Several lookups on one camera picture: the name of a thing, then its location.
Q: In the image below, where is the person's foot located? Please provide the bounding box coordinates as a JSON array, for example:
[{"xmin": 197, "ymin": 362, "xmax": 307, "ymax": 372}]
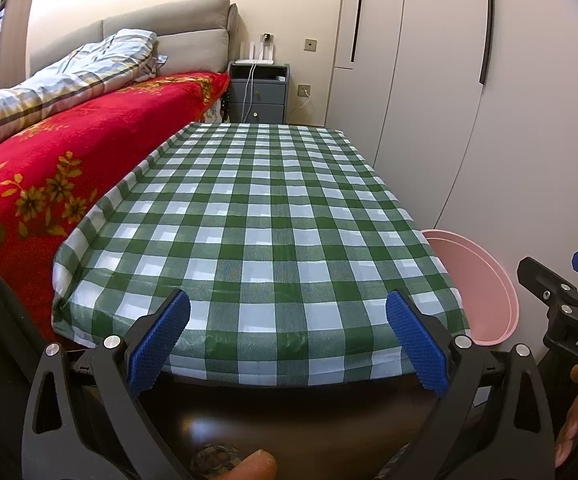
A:
[{"xmin": 231, "ymin": 450, "xmax": 277, "ymax": 480}]

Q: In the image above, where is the grey nightstand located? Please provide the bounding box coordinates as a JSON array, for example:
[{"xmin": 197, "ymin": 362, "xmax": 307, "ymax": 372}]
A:
[{"xmin": 227, "ymin": 61, "xmax": 290, "ymax": 125}]

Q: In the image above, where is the plaid quilt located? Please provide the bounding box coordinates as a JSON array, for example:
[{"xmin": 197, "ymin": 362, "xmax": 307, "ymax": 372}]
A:
[{"xmin": 0, "ymin": 28, "xmax": 167, "ymax": 146}]

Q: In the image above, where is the white router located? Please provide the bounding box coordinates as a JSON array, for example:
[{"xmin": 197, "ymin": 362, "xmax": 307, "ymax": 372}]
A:
[{"xmin": 234, "ymin": 41, "xmax": 276, "ymax": 66}]

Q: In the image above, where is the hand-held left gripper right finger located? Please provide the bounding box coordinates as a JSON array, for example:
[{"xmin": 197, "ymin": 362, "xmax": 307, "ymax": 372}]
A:
[{"xmin": 376, "ymin": 287, "xmax": 554, "ymax": 480}]

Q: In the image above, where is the red floral blanket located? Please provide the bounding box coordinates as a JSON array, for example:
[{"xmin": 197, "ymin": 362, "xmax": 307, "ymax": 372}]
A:
[{"xmin": 0, "ymin": 71, "xmax": 230, "ymax": 341}]

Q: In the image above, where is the green checked tablecloth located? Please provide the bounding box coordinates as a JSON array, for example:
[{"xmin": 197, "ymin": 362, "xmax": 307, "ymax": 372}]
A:
[{"xmin": 51, "ymin": 121, "xmax": 472, "ymax": 388}]

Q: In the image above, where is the white wardrobe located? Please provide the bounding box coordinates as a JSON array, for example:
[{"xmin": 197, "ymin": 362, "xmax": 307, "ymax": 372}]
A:
[{"xmin": 324, "ymin": 0, "xmax": 578, "ymax": 281}]

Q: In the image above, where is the pink plastic bin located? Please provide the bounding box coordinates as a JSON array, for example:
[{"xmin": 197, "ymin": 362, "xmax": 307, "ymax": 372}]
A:
[{"xmin": 419, "ymin": 229, "xmax": 520, "ymax": 346}]

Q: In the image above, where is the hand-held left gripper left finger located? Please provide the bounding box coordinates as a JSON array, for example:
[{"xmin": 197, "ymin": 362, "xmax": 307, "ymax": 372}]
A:
[{"xmin": 21, "ymin": 289, "xmax": 192, "ymax": 480}]

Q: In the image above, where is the beige padded headboard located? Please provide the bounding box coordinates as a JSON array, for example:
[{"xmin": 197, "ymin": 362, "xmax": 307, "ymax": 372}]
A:
[{"xmin": 29, "ymin": 0, "xmax": 242, "ymax": 91}]

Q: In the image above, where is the patterned slipper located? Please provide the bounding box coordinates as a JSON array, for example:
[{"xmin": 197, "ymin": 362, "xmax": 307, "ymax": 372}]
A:
[{"xmin": 191, "ymin": 442, "xmax": 250, "ymax": 480}]

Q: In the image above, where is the white router cable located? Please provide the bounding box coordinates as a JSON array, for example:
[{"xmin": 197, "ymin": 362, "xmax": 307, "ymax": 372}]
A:
[{"xmin": 245, "ymin": 62, "xmax": 260, "ymax": 123}]

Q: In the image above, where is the white socket cable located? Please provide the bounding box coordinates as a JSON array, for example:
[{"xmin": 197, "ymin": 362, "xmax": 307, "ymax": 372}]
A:
[{"xmin": 286, "ymin": 91, "xmax": 314, "ymax": 123}]

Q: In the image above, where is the printed white bag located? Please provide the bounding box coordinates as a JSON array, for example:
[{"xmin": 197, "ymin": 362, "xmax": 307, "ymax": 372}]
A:
[{"xmin": 204, "ymin": 100, "xmax": 230, "ymax": 123}]

